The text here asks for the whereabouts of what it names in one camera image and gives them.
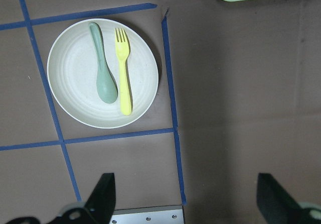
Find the green plastic spoon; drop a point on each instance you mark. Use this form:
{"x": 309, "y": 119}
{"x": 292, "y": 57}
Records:
{"x": 105, "y": 84}

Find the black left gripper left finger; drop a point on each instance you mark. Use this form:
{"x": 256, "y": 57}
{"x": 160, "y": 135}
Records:
{"x": 98, "y": 208}

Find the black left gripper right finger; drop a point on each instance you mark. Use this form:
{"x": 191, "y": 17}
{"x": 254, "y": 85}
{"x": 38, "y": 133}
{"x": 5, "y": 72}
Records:
{"x": 277, "y": 206}

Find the yellow plastic fork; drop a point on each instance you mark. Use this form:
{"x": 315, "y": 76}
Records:
{"x": 122, "y": 54}

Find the white round plate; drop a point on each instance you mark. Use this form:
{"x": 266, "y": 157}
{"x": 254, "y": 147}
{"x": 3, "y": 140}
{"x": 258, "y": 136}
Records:
{"x": 72, "y": 71}

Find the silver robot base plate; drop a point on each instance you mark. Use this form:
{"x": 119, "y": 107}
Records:
{"x": 160, "y": 214}

